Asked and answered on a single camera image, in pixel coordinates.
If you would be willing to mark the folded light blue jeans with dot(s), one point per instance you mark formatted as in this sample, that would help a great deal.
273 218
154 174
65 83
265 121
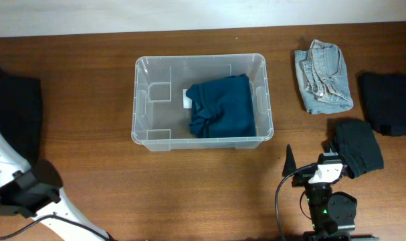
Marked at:
322 79

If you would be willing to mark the black garment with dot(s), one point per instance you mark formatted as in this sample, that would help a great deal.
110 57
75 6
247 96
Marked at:
384 102
21 112

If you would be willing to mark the white label in bin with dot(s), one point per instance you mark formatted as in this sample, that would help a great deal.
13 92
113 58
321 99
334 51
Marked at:
187 102

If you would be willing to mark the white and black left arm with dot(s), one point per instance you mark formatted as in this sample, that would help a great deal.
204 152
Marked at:
37 192

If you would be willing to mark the folded teal blue shirt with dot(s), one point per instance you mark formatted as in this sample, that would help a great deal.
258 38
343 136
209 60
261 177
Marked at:
222 108

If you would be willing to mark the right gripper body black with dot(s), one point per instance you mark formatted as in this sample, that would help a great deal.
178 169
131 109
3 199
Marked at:
299 179

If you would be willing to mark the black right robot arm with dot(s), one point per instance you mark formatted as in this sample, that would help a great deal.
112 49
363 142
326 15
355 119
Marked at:
332 213

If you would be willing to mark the dark green folded garment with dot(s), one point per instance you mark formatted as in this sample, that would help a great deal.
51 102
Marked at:
355 141

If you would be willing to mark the clear plastic storage bin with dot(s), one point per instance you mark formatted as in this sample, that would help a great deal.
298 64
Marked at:
159 121

